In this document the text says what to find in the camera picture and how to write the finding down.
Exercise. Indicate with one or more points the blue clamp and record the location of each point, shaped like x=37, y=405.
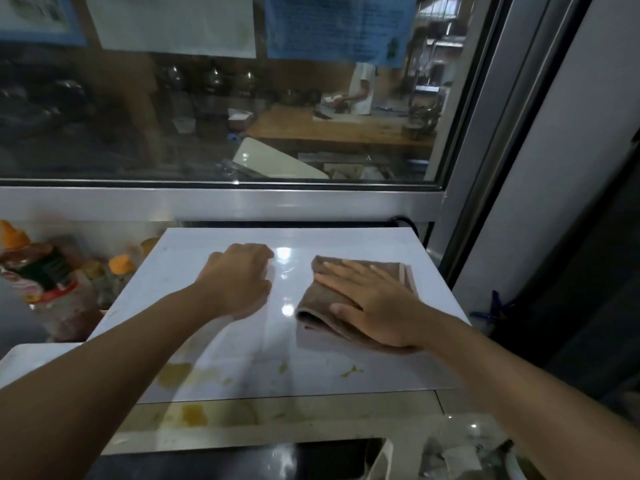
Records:
x=492, y=307

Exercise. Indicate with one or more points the white microwave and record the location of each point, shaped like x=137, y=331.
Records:
x=250, y=354

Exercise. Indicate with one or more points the person's left forearm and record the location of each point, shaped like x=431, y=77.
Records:
x=100, y=384

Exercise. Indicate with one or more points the glass window aluminium frame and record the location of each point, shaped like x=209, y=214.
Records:
x=200, y=202

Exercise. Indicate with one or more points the clear bottle green label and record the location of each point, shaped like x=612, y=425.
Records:
x=149, y=247

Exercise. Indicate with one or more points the wooden kitchen counter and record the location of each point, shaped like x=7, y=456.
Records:
x=300, y=127

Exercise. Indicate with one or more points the small white box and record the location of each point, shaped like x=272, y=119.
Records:
x=240, y=118

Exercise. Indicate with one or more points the clear plastic cup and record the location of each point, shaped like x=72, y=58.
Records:
x=183, y=125

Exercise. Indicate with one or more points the blue bordered poster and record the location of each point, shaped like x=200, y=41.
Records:
x=35, y=17

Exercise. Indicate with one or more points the white tilted board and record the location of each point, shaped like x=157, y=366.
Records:
x=275, y=162

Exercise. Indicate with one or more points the person's right hand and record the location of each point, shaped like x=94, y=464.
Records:
x=385, y=309

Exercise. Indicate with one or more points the brown cloth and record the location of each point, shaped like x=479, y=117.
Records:
x=322, y=294

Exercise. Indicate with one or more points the dark sauce bottle orange cap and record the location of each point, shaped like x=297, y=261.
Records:
x=121, y=267

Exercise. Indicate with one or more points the white rectangular plate red underside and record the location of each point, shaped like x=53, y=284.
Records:
x=35, y=362

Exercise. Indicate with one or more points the small glass bottle tan cap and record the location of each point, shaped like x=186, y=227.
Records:
x=97, y=284

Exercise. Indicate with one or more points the white paper notice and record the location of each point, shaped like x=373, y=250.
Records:
x=170, y=24

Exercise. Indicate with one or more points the large ketchup bottle orange cap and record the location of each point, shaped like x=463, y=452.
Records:
x=45, y=279

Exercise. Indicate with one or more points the metal kettle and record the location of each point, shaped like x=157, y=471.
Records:
x=171, y=78
x=214, y=80
x=245, y=82

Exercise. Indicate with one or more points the person's left hand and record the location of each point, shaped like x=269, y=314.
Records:
x=235, y=282

